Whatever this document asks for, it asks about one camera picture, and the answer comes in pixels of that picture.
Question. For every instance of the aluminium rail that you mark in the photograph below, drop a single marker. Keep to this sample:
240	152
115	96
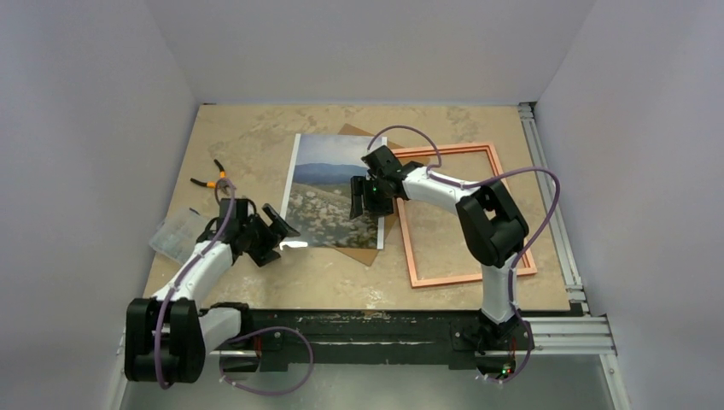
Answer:
571	277
570	335

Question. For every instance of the red wooden picture frame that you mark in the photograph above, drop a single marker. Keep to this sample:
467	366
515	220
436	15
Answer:
492	224

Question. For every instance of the aluminium front rail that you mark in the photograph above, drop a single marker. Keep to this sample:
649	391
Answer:
570	335

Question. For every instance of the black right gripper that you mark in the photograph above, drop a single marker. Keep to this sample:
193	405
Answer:
372	192

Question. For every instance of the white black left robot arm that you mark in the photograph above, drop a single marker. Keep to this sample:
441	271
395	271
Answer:
168	338

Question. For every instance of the clear plastic parts box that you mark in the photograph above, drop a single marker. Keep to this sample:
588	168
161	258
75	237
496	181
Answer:
175	237

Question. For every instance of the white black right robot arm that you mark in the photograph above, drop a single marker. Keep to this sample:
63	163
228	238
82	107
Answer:
500	314

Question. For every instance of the aluminium rail right side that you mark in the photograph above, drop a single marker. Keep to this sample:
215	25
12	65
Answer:
571	277

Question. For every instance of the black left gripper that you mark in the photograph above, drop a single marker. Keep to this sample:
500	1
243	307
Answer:
271	237

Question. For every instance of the landscape photo print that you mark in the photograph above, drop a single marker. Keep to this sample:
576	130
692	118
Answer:
317	195

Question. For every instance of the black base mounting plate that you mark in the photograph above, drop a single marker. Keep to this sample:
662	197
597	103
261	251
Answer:
448	338

